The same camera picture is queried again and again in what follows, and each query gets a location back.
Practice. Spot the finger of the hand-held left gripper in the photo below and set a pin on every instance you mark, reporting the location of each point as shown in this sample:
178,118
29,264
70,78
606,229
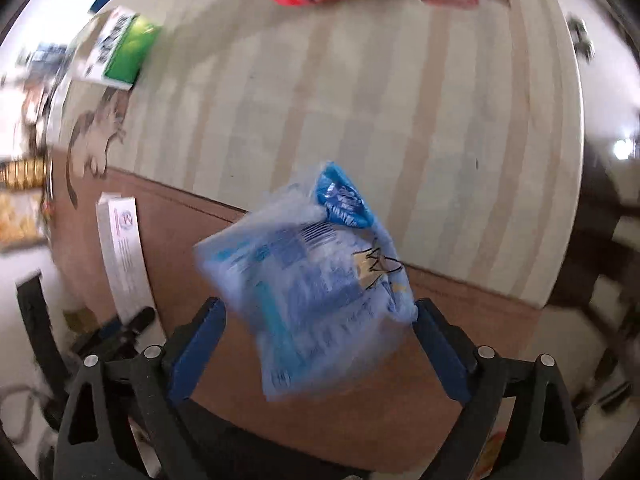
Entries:
135,321

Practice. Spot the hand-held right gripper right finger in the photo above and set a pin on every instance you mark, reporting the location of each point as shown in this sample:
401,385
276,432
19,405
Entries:
445,355

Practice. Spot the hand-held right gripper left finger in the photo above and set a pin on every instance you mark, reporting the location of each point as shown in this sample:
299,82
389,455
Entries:
195,355

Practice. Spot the long white box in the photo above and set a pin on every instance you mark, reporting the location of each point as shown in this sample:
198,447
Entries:
125,255

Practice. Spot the blue plastic wrapper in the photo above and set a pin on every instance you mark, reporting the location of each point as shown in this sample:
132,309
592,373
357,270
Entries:
310,280

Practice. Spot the yellow snack bag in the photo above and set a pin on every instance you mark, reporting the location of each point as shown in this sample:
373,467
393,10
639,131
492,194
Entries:
17,217

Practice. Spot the golden patterned bottle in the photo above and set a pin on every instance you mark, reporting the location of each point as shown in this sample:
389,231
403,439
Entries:
22,174

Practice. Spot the dark wooden chair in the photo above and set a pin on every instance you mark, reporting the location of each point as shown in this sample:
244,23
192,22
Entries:
595,240

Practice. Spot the green white box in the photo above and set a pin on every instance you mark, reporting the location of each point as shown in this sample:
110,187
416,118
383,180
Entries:
135,50

